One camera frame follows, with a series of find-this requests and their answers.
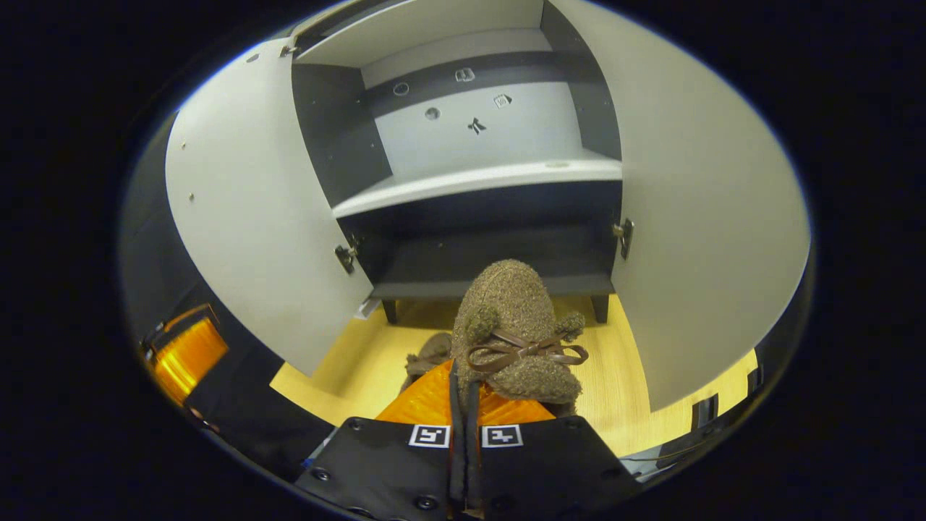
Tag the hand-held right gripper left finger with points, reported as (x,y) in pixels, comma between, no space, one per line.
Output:
(391,463)

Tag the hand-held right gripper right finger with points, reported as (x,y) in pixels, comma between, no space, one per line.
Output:
(550,463)

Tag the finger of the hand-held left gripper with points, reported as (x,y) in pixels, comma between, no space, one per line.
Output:
(188,354)

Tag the brown fuzzy shoe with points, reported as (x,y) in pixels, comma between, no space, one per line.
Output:
(432,351)
(510,297)

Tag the white cabinet door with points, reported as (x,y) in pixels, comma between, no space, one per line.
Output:
(253,202)
(709,239)

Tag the white shoe cabinet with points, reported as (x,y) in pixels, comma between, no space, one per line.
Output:
(470,184)

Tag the metal door hinge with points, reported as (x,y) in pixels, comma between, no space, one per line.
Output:
(346,255)
(288,50)
(623,236)

